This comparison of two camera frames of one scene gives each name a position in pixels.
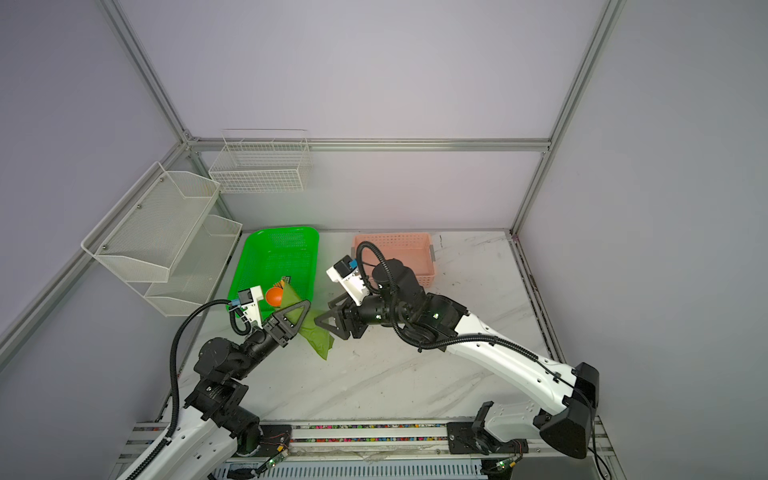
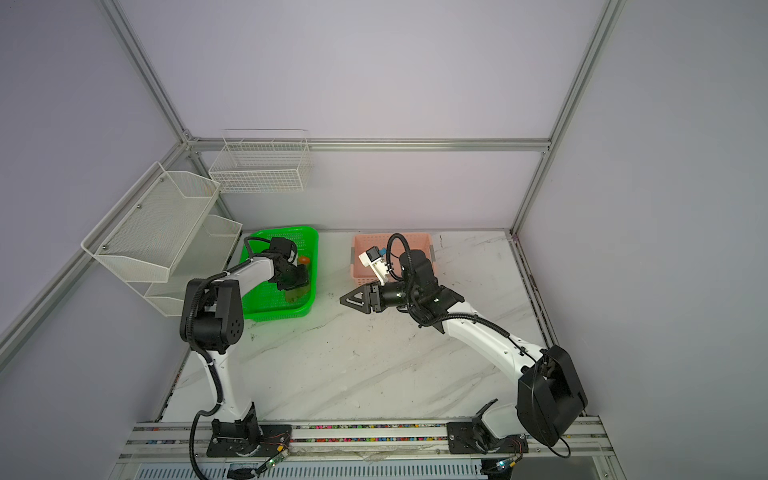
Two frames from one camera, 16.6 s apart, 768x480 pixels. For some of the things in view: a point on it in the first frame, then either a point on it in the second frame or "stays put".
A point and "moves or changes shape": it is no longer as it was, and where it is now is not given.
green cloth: (319, 335) moves or changes shape
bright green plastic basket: (267, 255) stays put
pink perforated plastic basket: (414, 250) stays put
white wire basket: (262, 160) stays put
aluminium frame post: (610, 18) stays put
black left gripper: (276, 332) → (303, 279)
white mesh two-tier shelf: (162, 238) stays put
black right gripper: (341, 320) → (372, 297)
